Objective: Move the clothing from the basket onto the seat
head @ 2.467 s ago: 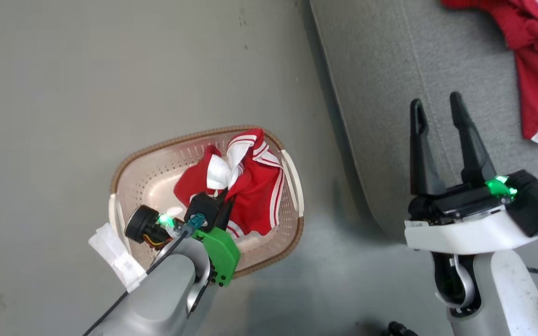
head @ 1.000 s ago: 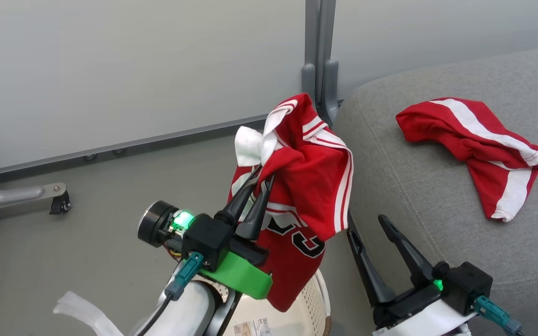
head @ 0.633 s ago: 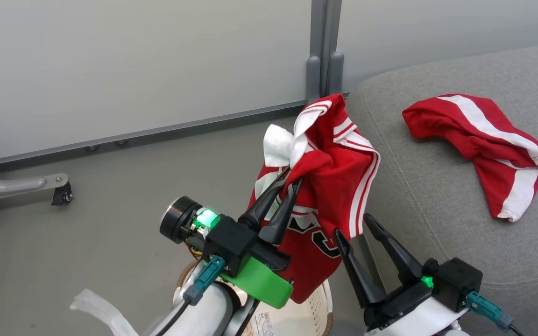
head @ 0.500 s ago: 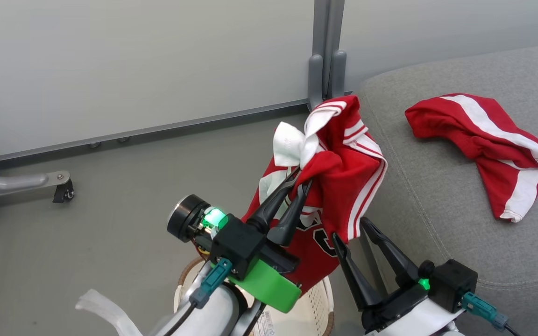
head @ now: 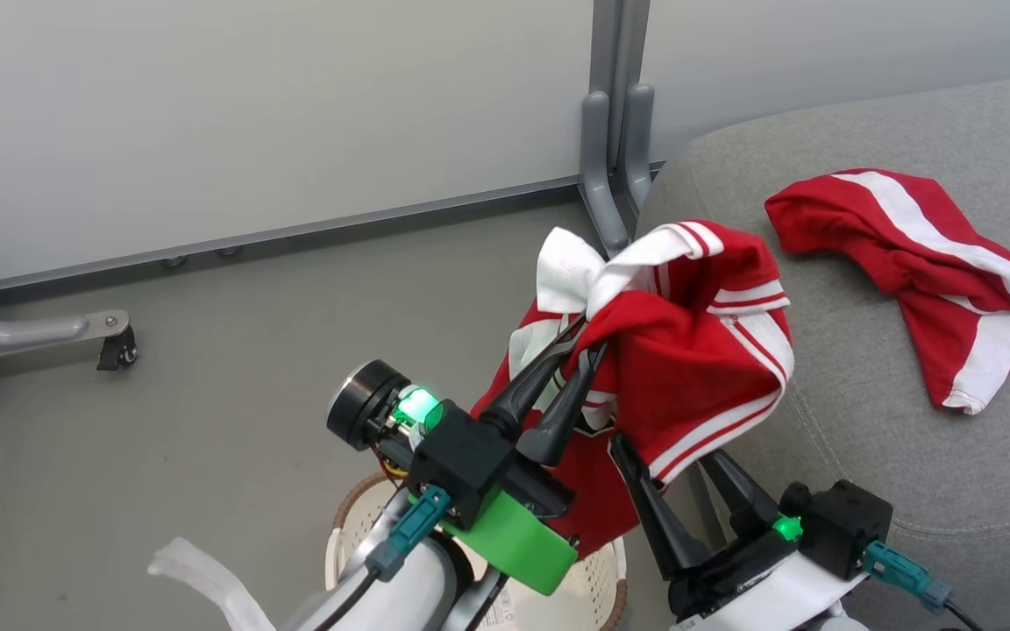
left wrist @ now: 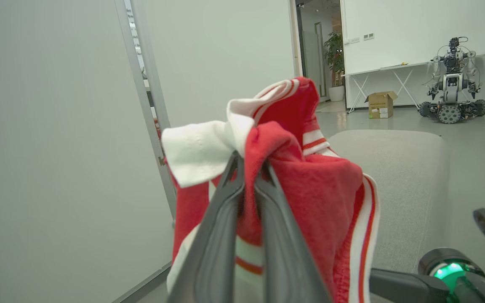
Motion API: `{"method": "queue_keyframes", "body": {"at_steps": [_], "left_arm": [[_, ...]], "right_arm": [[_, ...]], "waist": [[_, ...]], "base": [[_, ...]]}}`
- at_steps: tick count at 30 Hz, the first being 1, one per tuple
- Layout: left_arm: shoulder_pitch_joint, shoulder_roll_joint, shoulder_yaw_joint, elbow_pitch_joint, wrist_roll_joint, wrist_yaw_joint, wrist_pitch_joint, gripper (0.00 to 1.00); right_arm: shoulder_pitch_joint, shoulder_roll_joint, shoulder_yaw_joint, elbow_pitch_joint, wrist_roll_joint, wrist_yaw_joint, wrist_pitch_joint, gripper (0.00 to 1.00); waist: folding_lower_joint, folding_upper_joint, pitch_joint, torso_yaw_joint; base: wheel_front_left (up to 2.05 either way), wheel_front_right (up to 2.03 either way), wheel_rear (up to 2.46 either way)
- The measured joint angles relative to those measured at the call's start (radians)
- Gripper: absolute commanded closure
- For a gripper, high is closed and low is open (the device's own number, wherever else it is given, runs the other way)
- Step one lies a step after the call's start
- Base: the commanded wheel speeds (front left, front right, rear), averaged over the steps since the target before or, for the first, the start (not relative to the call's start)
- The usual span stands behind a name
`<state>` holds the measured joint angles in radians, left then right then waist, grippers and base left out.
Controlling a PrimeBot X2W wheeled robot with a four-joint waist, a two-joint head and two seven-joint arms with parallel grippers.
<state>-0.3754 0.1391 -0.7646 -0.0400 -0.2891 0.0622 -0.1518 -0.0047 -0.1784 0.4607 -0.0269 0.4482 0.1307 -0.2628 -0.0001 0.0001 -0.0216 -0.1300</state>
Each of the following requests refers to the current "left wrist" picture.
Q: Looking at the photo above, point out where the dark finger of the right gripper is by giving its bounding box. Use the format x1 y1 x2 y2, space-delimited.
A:
369 268 450 303

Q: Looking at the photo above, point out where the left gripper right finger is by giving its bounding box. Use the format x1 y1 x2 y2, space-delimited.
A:
254 163 332 303

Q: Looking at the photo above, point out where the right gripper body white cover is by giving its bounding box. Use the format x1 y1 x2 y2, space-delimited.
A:
418 247 485 303

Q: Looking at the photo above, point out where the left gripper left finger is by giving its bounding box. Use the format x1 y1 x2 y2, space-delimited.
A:
167 151 245 303

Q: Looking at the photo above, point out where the red and white garment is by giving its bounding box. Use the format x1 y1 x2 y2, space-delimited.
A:
161 77 381 303

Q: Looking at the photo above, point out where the grey fabric sofa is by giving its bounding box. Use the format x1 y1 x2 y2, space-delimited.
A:
329 130 451 274

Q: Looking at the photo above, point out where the brown cardboard box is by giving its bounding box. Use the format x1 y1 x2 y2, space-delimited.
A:
365 91 399 119

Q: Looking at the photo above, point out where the wheeled grey humanoid robot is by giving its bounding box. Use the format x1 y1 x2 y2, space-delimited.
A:
418 37 485 125

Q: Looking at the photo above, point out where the green potted plant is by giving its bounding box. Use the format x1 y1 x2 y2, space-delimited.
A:
324 32 345 87

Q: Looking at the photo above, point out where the grey double partition post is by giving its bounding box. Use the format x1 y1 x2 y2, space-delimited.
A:
114 0 178 220

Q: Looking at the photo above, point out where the glass door with frame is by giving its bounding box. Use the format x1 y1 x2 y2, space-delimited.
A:
313 22 327 98

